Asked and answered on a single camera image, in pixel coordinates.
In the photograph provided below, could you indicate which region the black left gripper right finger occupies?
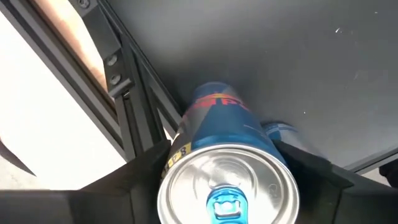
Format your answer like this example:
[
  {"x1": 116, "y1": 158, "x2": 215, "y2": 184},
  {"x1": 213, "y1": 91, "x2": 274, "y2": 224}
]
[{"x1": 273, "y1": 140, "x2": 398, "y2": 224}]

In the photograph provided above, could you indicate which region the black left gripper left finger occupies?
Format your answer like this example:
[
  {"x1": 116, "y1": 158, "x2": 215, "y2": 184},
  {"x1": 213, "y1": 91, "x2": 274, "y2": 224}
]
[{"x1": 0, "y1": 139, "x2": 172, "y2": 224}]

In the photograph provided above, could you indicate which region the blue silver Red Bull can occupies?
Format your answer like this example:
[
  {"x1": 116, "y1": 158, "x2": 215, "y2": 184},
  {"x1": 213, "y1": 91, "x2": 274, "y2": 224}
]
[
  {"x1": 260, "y1": 121, "x2": 323, "y2": 161},
  {"x1": 157, "y1": 81, "x2": 301, "y2": 224}
]

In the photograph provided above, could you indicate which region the plywood side board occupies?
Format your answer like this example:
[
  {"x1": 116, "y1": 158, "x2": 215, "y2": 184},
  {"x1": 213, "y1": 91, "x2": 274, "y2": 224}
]
[{"x1": 29, "y1": 0, "x2": 109, "y2": 93}]

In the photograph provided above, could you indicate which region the black aluminium table frame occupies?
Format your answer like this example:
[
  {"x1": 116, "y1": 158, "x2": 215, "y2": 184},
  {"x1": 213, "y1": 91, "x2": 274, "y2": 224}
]
[{"x1": 0, "y1": 0, "x2": 398, "y2": 175}]

